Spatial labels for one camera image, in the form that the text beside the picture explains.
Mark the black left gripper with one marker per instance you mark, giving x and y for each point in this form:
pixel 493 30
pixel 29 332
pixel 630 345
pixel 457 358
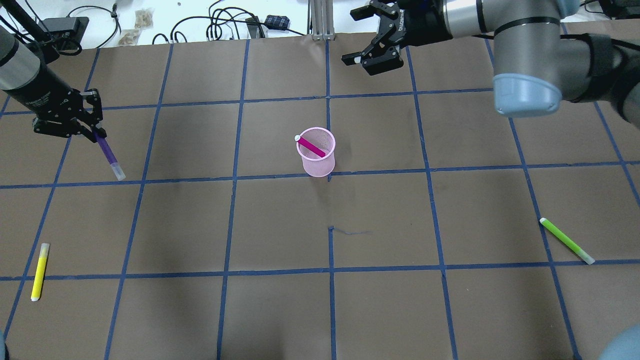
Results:
pixel 44 88

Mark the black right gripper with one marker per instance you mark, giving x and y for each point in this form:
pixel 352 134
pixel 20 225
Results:
pixel 419 20

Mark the purple marker pen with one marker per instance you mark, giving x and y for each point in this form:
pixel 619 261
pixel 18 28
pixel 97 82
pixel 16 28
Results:
pixel 112 160

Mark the pink marker pen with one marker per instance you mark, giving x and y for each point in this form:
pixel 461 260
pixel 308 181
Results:
pixel 309 146

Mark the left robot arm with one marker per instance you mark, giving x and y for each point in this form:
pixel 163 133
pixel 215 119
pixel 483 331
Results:
pixel 26 78

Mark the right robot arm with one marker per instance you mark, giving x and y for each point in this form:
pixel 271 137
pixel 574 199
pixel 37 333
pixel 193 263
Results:
pixel 536 67

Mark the pink mesh cup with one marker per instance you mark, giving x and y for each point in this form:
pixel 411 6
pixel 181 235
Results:
pixel 311 163

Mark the blue checkered pouch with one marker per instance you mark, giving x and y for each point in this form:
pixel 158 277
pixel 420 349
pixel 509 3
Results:
pixel 277 22

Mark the black adapter on desk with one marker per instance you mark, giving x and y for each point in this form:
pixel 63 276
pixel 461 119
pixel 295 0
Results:
pixel 67 32

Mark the yellow marker pen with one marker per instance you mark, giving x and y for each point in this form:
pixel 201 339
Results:
pixel 39 276

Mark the green marker pen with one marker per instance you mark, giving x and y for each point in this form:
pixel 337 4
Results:
pixel 567 241

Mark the aluminium frame post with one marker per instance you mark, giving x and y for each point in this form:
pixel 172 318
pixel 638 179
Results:
pixel 321 20

